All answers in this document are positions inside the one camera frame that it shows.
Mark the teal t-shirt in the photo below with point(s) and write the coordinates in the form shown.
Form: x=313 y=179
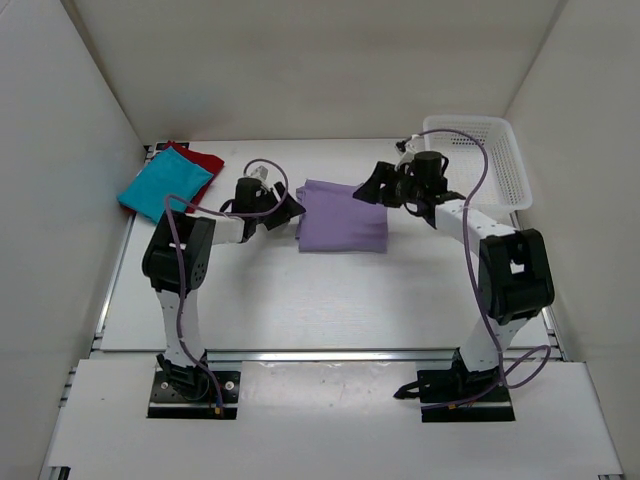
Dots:
x=168 y=173

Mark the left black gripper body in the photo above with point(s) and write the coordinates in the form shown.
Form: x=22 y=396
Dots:
x=268 y=199

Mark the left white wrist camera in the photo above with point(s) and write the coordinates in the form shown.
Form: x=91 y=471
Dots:
x=260 y=173

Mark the white plastic laundry basket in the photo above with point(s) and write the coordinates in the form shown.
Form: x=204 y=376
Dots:
x=475 y=144

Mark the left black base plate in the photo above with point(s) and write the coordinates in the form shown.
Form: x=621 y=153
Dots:
x=210 y=395

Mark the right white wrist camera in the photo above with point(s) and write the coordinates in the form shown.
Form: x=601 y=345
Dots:
x=406 y=150

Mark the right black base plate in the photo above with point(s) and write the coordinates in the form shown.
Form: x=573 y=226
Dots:
x=458 y=395

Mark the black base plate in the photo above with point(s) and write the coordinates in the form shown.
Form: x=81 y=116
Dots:
x=458 y=395
x=210 y=395

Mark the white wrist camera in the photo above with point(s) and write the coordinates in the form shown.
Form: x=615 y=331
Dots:
x=260 y=173
x=406 y=150

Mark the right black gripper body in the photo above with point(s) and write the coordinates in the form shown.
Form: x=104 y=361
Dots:
x=408 y=191

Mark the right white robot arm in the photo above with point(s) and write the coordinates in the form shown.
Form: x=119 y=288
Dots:
x=509 y=270

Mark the red t-shirt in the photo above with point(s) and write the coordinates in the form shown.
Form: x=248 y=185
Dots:
x=209 y=162

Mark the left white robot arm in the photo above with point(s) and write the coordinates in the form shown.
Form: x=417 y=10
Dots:
x=176 y=263

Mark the lavender t-shirt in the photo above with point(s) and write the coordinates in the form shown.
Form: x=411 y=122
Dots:
x=335 y=222

